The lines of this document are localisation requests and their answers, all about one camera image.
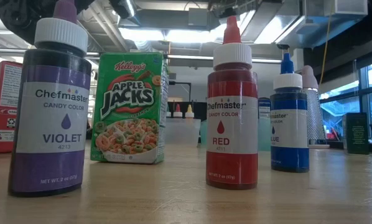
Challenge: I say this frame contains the green plastic bin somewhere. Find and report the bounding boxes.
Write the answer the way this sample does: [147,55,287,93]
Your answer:
[200,118,272,152]

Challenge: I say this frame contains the grey ceiling box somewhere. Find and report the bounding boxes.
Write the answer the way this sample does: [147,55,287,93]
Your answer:
[188,7,209,27]

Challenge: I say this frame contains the pink-handled metal box grater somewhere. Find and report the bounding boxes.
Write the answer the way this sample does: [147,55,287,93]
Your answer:
[300,65,330,149]

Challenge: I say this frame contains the red cereal box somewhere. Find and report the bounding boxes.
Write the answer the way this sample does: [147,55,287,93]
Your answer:
[0,60,24,155]

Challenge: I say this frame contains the blue candy color bottle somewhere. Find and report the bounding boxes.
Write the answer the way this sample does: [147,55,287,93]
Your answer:
[269,52,310,174]

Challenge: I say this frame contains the linear tube light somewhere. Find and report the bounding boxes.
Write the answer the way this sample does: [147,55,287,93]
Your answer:
[166,54,283,63]

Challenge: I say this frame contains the ceiling light panel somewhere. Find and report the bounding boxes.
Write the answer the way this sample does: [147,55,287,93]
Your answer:
[119,27,224,44]

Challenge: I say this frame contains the dark green box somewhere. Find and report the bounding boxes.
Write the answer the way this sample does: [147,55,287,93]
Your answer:
[342,112,370,156]

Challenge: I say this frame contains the clear plastic bin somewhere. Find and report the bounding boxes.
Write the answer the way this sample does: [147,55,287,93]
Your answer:
[164,117,202,146]

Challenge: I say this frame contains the black gantry frame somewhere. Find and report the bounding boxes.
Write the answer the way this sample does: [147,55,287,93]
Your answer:
[169,80,192,102]

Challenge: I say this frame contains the green Apple Jacks cereal box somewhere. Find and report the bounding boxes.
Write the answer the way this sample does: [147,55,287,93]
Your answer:
[90,51,170,165]

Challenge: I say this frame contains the silver ventilation duct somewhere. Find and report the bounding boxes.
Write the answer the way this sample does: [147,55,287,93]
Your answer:
[240,7,308,44]

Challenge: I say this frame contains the violet candy color bottle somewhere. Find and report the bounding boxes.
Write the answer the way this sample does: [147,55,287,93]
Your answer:
[7,0,93,198]

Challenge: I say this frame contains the yellow hanging cord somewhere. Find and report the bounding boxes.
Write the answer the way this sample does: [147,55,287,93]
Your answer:
[319,12,333,86]

